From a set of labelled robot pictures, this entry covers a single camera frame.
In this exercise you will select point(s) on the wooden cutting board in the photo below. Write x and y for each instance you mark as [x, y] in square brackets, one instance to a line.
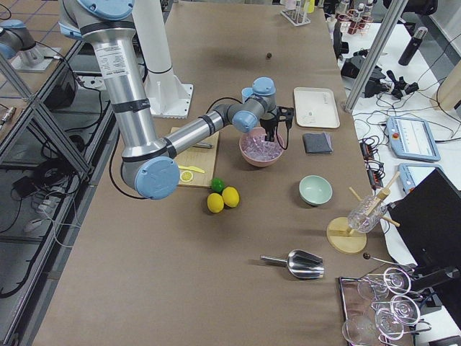
[203, 158]

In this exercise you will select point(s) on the white tube rack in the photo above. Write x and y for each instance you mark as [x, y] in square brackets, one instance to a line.
[296, 12]

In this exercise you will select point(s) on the yellow plastic knife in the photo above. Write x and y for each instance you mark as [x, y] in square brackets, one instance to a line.
[192, 169]

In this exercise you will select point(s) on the grey folded cloth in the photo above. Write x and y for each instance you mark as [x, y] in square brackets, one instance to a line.
[317, 143]

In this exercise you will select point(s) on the wine glass bottom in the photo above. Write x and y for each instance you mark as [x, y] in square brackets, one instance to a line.
[378, 329]

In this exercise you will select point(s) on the clear glass on stand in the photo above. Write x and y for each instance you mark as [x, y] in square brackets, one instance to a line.
[366, 215]

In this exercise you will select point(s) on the metal scoop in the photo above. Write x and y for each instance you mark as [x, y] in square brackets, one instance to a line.
[301, 264]

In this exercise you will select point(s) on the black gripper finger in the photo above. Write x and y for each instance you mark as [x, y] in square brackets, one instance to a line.
[270, 135]

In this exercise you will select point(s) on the black thermos bottle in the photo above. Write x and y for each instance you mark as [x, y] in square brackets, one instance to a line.
[412, 46]

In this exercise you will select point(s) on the black laptop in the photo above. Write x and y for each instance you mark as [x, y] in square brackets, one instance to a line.
[429, 218]

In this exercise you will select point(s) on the yellow lemon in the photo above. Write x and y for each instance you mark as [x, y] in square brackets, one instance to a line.
[215, 203]
[231, 197]

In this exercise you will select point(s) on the yellow lemon right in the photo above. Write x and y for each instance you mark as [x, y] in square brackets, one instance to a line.
[231, 197]

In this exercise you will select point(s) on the steel rod on board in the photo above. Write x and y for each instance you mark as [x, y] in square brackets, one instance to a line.
[203, 145]

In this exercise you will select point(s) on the aluminium frame post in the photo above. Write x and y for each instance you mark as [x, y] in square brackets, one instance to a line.
[395, 10]

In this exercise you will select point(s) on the blue teach pendant lower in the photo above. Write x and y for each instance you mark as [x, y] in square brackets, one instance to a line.
[413, 174]

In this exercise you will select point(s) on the green lime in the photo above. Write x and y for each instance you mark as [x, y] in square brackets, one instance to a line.
[217, 185]

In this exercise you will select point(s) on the wooden cup stand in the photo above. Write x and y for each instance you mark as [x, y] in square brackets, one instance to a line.
[347, 240]

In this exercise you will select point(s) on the blue teach pendant upper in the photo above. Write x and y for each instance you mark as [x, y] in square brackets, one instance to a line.
[412, 139]

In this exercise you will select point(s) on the lemon half inner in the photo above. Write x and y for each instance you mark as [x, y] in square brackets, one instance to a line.
[186, 176]

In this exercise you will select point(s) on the copper wire bottle rack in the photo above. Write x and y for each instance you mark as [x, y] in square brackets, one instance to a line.
[355, 21]

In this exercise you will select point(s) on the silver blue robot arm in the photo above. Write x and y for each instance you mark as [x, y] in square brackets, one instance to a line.
[148, 164]

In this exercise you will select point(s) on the wine glass top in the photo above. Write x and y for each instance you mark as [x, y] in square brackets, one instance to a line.
[376, 287]

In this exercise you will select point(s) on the metal glass tray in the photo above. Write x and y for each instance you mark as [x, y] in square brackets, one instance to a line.
[352, 303]

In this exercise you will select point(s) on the yellow lemon left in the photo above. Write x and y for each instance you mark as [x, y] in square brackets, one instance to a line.
[215, 203]

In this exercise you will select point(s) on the mint green bowl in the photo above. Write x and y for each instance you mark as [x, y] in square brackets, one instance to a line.
[315, 190]

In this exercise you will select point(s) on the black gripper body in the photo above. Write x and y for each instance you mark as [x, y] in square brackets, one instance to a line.
[268, 125]

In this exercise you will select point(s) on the wine glass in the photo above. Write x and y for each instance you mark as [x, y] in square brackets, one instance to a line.
[404, 309]
[378, 329]
[376, 287]

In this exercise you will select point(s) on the cream rabbit tray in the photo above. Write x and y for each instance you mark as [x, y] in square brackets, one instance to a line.
[315, 108]

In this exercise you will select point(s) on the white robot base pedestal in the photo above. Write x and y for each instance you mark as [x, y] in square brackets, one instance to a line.
[169, 98]

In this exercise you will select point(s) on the pink bowl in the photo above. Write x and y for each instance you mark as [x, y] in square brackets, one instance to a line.
[259, 152]

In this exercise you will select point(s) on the blue teach pendant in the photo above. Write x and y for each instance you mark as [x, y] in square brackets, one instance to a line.
[412, 139]
[413, 174]

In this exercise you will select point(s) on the wine glass middle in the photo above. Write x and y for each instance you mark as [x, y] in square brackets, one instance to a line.
[404, 309]

